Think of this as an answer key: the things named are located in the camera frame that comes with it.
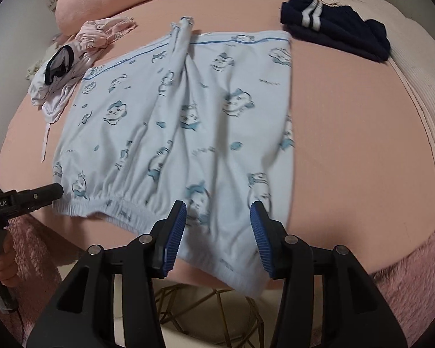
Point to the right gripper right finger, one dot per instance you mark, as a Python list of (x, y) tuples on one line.
[(354, 312)]

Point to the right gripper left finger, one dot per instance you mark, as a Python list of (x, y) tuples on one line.
[(81, 312)]

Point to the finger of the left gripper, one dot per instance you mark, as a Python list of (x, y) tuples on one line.
[(34, 199)]

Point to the light blue cartoon shorts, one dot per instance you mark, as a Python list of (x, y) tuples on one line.
[(204, 119)]

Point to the pink fluffy rug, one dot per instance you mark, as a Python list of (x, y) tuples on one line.
[(408, 286)]

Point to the white navy-trimmed shirt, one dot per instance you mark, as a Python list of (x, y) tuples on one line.
[(56, 80)]

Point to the pink patterned garment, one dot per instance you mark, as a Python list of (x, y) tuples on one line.
[(99, 34)]

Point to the beige bed blanket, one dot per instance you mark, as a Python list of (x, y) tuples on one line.
[(412, 55)]

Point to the navy striped folded garment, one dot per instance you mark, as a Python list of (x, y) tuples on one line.
[(337, 27)]

